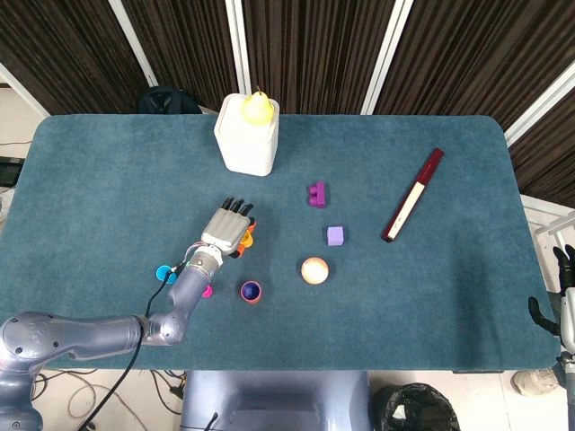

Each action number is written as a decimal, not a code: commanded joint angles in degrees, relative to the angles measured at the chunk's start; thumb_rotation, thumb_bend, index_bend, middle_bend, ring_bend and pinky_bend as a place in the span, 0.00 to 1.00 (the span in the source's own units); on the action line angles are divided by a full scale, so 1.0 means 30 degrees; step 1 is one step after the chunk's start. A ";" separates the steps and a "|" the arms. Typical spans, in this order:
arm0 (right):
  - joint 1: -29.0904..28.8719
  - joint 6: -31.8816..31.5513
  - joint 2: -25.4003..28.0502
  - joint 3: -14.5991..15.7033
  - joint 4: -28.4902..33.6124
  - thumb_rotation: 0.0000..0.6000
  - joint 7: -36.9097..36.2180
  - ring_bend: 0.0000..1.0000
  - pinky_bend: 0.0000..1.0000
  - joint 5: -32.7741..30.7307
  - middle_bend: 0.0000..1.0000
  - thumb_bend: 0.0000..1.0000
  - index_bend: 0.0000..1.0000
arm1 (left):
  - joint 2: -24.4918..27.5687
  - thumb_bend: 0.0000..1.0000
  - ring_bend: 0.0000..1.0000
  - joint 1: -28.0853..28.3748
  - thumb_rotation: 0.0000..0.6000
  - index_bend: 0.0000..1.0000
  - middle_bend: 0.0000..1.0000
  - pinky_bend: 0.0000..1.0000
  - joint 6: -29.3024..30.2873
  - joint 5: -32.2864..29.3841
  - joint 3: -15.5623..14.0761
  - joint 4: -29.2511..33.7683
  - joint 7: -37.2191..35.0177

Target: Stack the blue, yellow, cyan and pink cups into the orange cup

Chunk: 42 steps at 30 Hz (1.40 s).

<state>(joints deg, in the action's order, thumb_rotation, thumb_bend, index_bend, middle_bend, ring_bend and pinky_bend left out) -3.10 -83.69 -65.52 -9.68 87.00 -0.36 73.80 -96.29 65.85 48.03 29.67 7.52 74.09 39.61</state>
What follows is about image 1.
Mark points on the white metal rack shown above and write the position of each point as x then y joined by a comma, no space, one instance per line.
554,223

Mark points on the black trash bag bin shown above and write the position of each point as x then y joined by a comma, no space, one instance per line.
413,408

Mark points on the teal table cloth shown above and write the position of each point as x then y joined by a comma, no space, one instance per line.
404,305

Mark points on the white square container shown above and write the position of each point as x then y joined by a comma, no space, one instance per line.
247,143

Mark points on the white shoe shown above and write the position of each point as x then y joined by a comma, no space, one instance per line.
534,382

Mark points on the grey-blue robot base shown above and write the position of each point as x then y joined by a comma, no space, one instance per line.
278,399

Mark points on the cyan plastic cup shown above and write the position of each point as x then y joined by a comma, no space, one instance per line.
162,272

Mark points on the dark red long box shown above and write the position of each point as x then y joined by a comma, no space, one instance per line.
413,195

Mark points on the orange plastic cup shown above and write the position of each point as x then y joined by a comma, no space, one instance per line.
251,301

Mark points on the white partition frame post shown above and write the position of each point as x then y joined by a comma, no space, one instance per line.
386,58
22,90
238,45
539,108
135,45

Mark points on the pink plastic cup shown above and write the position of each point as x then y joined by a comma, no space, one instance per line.
208,292

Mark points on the lilac foam cube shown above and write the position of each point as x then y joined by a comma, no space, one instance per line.
335,236

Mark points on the yellow plastic cup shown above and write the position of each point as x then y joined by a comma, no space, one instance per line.
248,235

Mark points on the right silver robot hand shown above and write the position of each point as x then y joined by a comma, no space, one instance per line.
568,314

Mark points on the black backpack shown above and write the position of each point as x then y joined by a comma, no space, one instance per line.
166,101

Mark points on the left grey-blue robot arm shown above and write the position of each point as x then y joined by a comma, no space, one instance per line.
90,334

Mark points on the dark blue plastic cup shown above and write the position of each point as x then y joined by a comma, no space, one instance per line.
250,290

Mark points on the peach foam ball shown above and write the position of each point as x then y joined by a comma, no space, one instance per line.
314,270

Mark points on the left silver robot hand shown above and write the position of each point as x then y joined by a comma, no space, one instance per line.
224,229

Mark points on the black floor device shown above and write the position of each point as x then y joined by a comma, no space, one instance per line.
9,170

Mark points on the yellow toy pear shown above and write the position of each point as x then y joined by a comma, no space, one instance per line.
257,110

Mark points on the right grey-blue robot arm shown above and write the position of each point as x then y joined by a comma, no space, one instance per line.
568,372

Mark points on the purple toy brick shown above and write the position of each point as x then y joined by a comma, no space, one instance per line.
318,195

